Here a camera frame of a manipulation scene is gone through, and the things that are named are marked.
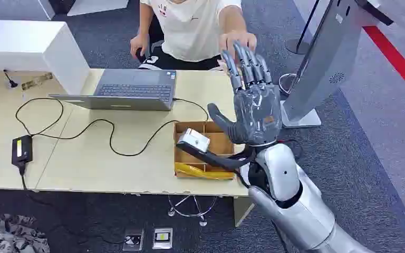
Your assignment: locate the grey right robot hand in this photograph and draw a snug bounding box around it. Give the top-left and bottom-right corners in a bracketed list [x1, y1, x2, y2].
[207, 41, 283, 147]

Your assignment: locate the person's left hand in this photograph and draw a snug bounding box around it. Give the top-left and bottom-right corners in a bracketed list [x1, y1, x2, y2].
[218, 31, 258, 59]

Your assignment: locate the person's right hand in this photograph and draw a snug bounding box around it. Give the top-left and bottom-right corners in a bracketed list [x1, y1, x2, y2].
[130, 34, 150, 60]

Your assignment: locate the grey laptop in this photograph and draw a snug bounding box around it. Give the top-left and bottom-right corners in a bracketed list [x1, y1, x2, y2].
[48, 69, 177, 112]

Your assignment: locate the wooden card box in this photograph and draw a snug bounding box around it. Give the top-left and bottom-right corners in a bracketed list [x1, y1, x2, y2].
[173, 121, 246, 181]

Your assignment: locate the person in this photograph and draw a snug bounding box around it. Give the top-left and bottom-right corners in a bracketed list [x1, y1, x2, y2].
[130, 0, 258, 71]

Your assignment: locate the black pole stand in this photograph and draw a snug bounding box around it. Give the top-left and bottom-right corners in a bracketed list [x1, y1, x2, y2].
[285, 0, 321, 56]

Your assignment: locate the grey kiosk stand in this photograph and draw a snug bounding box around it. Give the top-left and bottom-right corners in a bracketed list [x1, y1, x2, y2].
[279, 0, 396, 129]

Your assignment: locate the pale desk leg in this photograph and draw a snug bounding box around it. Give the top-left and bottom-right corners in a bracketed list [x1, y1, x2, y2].
[233, 196, 256, 228]

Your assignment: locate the patterned label strip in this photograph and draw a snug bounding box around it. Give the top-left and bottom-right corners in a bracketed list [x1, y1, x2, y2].
[21, 72, 54, 92]

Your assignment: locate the white cabinet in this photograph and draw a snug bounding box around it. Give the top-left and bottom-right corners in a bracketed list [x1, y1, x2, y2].
[0, 19, 91, 95]

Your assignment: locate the small black plug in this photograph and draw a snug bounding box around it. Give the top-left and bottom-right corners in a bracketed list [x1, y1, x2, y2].
[2, 69, 19, 89]

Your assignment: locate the black power adapter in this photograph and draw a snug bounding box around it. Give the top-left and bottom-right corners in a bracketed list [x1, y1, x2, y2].
[11, 135, 34, 167]

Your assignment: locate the closed silver floor socket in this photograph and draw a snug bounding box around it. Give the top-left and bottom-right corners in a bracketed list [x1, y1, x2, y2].
[152, 227, 173, 250]

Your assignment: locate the open floor socket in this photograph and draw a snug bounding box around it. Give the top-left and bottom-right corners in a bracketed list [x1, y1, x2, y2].
[122, 228, 145, 252]

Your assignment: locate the black and white patterned cloth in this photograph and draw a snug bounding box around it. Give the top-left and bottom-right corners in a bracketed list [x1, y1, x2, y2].
[0, 209, 51, 253]

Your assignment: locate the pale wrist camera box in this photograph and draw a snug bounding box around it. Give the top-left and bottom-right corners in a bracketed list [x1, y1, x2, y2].
[177, 128, 211, 153]

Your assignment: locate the black laptop charger cable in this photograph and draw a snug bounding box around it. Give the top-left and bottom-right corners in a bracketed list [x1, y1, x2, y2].
[15, 97, 210, 157]

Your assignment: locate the chrome wire frame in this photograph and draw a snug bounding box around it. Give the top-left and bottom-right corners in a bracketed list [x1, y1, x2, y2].
[167, 194, 218, 227]

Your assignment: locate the black mains cable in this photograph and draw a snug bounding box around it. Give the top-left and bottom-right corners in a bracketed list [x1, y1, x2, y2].
[18, 164, 29, 191]

